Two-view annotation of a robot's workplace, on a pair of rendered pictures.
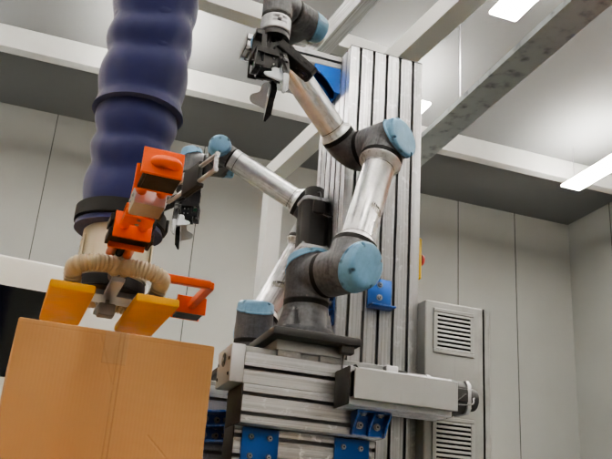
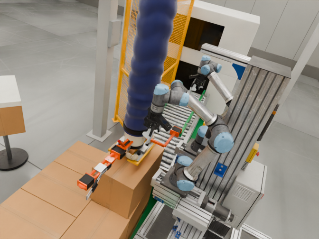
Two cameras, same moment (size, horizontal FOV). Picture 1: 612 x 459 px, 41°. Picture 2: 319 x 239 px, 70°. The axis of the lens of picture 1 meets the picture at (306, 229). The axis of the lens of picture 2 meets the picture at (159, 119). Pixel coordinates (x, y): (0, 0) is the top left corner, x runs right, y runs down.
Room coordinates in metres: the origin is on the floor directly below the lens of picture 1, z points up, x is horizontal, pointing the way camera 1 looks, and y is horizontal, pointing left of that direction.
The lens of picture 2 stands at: (0.81, -0.60, 2.39)
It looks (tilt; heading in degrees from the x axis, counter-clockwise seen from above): 33 degrees down; 38
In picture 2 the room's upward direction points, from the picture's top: 14 degrees clockwise
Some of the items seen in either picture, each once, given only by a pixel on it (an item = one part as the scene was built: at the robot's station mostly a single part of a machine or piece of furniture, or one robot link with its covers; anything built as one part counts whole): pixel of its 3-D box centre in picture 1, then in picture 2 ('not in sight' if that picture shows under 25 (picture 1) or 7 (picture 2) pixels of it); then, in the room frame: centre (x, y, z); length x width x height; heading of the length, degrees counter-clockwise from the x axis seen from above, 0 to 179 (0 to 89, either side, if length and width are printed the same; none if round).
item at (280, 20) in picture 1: (276, 28); (157, 107); (1.68, 0.11, 1.74); 0.08 x 0.08 x 0.05
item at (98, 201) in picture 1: (121, 220); (137, 125); (1.92, 0.47, 1.30); 0.23 x 0.23 x 0.04
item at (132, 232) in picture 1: (130, 231); (118, 151); (1.68, 0.39, 1.18); 0.10 x 0.08 x 0.06; 109
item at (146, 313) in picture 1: (145, 311); (142, 150); (1.95, 0.38, 1.08); 0.34 x 0.10 x 0.05; 19
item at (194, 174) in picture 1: (185, 189); (99, 179); (1.42, 0.24, 1.18); 0.31 x 0.03 x 0.05; 32
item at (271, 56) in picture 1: (270, 56); (154, 118); (1.68, 0.12, 1.66); 0.09 x 0.08 x 0.12; 108
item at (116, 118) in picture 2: not in sight; (131, 75); (2.88, 1.67, 1.05); 0.87 x 0.10 x 2.10; 76
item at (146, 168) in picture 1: (158, 171); (86, 181); (1.35, 0.28, 1.18); 0.08 x 0.07 x 0.05; 19
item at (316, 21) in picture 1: (301, 25); (178, 96); (1.77, 0.05, 1.82); 0.11 x 0.11 x 0.08; 44
